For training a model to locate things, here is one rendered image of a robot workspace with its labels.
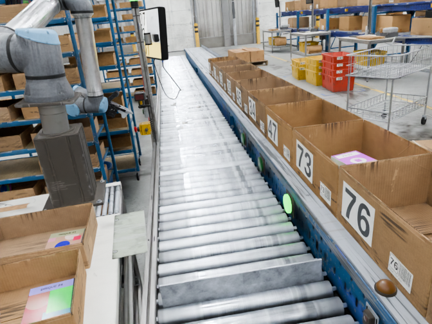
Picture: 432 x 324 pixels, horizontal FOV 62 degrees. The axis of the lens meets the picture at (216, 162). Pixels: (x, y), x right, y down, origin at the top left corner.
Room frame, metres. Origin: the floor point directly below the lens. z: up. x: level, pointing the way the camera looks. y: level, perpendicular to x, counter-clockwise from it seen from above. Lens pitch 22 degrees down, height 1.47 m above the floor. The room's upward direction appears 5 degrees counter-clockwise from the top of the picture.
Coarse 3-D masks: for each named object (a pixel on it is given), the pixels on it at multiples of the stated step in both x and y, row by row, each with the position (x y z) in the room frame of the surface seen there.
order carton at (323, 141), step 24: (360, 120) 1.33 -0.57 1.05; (312, 144) 1.31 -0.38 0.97; (336, 144) 1.32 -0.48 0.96; (360, 144) 1.33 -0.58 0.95; (384, 144) 1.19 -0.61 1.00; (408, 144) 1.06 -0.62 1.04; (312, 168) 1.10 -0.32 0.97; (336, 168) 0.93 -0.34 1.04; (336, 192) 0.92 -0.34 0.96; (336, 216) 0.92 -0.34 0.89
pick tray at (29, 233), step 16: (64, 208) 1.22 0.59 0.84; (80, 208) 1.23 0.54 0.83; (0, 224) 1.18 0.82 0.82; (16, 224) 1.19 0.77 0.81; (32, 224) 1.20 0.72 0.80; (48, 224) 1.21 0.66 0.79; (64, 224) 1.22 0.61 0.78; (80, 224) 1.23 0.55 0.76; (96, 224) 1.21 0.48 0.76; (0, 240) 1.17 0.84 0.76; (16, 240) 1.16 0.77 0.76; (32, 240) 1.15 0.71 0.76; (0, 256) 1.06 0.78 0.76; (16, 256) 0.93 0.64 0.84; (32, 256) 0.94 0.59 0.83
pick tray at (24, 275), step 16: (48, 256) 0.92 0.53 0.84; (64, 256) 0.92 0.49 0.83; (80, 256) 0.92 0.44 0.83; (0, 272) 0.88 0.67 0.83; (16, 272) 0.89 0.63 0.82; (32, 272) 0.90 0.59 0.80; (48, 272) 0.91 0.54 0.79; (64, 272) 0.92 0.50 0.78; (80, 272) 0.86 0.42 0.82; (0, 288) 0.88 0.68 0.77; (16, 288) 0.89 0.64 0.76; (32, 288) 0.88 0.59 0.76; (80, 288) 0.80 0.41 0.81; (0, 304) 0.82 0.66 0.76; (16, 304) 0.82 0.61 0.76; (80, 304) 0.76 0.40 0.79; (0, 320) 0.76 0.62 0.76; (16, 320) 0.75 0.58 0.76; (48, 320) 0.65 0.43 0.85; (64, 320) 0.66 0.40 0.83; (80, 320) 0.72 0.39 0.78
